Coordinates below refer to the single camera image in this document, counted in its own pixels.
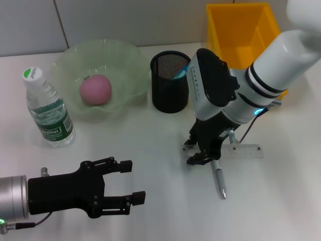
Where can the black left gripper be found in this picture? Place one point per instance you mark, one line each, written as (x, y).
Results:
(65, 193)

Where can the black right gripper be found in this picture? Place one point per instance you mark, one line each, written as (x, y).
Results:
(210, 133)

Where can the grey white ballpoint pen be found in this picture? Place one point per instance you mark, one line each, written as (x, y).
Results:
(219, 180)

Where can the clear plastic ruler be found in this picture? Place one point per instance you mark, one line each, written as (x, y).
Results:
(245, 151)

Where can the blue teal scissors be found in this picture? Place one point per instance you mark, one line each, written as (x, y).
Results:
(180, 74)

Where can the clear green-label water bottle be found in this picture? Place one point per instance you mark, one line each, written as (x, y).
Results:
(54, 120)

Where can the pink peach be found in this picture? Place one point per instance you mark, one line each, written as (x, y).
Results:
(95, 89)

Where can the black mesh pen holder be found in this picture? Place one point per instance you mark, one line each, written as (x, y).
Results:
(170, 98)

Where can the translucent green fruit plate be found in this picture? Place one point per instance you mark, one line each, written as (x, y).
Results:
(125, 75)

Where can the yellow plastic bin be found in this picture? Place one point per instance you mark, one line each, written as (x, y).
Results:
(238, 30)

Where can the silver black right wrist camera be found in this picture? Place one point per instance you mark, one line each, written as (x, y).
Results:
(208, 82)

